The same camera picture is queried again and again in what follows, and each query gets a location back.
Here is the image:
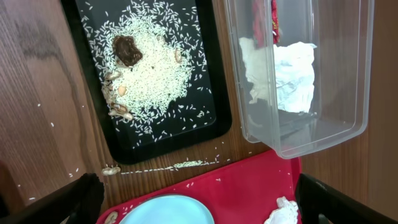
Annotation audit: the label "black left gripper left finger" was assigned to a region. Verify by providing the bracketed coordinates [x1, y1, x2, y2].
[1, 173, 104, 224]

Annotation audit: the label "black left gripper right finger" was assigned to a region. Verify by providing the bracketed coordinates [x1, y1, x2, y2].
[295, 174, 397, 224]

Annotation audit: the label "large light blue plate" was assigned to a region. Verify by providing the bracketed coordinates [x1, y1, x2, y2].
[120, 195, 215, 224]

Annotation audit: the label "white paper napkin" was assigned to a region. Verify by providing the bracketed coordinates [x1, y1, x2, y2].
[239, 37, 317, 113]

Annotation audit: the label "brown food scraps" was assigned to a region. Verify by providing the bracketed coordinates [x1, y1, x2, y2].
[83, 0, 207, 137]

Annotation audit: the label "red snack wrapper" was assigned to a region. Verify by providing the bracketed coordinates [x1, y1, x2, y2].
[252, 0, 280, 47]

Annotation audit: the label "clear plastic waste bin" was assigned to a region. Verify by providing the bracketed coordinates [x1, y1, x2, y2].
[224, 0, 374, 159]

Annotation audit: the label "black food waste tray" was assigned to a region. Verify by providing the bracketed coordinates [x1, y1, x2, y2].
[61, 0, 232, 165]

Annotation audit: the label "peanut shell on tray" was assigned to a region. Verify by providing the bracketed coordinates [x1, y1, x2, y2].
[104, 211, 118, 224]

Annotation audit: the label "crumpled white tissue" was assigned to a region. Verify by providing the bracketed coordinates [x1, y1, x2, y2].
[264, 197, 299, 224]

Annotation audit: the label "peanut shell on table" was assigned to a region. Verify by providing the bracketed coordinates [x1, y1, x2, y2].
[101, 166, 121, 176]

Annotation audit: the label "red serving tray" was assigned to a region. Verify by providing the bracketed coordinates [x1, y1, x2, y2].
[98, 151, 301, 223]

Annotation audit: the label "spilled rice line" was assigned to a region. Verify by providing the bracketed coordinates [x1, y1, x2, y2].
[119, 154, 222, 175]

